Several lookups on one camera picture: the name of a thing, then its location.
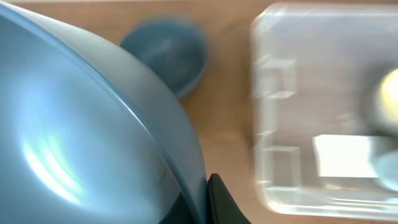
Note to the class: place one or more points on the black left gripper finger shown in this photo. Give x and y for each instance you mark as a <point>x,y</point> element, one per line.
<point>222,209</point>

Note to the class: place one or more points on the dark blue bowl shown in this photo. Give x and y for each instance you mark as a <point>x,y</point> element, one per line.
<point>89,134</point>
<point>173,48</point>

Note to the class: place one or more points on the light blue cup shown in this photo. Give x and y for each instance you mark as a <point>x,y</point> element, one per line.
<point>385,167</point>

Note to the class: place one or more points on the small yellow bowl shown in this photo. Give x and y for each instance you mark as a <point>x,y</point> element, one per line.
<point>385,103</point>

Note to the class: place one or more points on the clear plastic storage container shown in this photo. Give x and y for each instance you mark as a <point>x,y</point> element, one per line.
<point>315,67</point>

